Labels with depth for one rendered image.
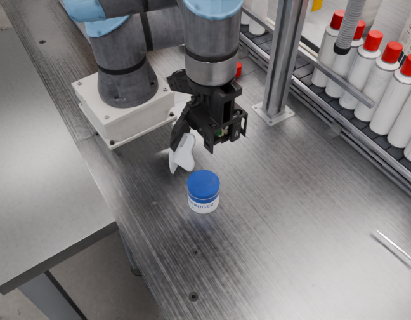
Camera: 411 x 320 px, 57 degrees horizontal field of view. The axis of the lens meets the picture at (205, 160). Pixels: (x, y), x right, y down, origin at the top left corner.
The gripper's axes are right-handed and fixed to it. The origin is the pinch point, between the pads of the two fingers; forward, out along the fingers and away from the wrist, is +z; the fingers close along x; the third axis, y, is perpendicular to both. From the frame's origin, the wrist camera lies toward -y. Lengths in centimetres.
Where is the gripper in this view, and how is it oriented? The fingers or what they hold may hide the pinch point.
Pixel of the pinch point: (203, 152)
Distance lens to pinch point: 71.5
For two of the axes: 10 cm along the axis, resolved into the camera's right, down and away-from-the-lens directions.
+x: 8.1, -4.5, 3.7
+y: 5.8, 6.2, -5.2
